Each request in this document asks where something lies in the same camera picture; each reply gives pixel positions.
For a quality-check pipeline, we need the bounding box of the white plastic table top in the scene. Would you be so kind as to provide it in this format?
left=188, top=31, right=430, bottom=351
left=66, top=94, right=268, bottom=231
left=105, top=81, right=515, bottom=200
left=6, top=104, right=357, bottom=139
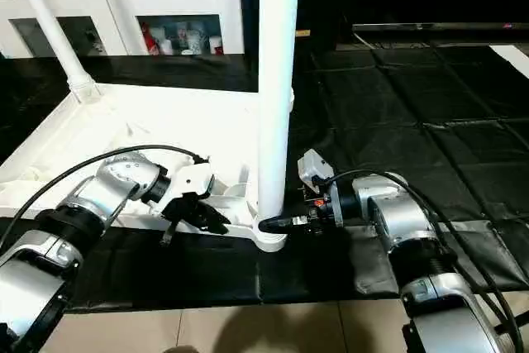
left=0, top=80, right=292, bottom=253

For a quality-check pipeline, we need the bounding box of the black work mat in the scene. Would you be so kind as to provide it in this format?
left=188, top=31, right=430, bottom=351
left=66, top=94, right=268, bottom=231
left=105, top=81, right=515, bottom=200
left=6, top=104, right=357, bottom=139
left=0, top=43, right=529, bottom=314

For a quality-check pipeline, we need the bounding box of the white glass-door cabinet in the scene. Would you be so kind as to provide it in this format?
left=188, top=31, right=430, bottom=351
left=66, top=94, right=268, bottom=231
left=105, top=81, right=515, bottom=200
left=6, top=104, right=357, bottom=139
left=0, top=0, right=245, bottom=58

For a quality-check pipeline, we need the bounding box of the long black bar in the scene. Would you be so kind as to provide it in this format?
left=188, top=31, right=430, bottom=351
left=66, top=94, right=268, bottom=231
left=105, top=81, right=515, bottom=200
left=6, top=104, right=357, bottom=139
left=351, top=22, right=529, bottom=38

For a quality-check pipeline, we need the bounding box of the flat white board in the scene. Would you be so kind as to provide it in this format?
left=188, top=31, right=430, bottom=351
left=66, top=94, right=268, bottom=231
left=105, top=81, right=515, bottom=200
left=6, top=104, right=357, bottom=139
left=492, top=44, right=529, bottom=69

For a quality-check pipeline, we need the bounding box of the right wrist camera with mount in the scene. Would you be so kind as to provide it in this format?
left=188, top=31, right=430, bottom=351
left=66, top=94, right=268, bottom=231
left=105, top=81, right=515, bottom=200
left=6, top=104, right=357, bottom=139
left=298, top=149, right=336, bottom=205

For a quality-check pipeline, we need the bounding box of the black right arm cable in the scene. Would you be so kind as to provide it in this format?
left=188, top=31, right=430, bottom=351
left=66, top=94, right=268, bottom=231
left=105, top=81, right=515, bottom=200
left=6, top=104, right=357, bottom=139
left=318, top=168, right=527, bottom=353

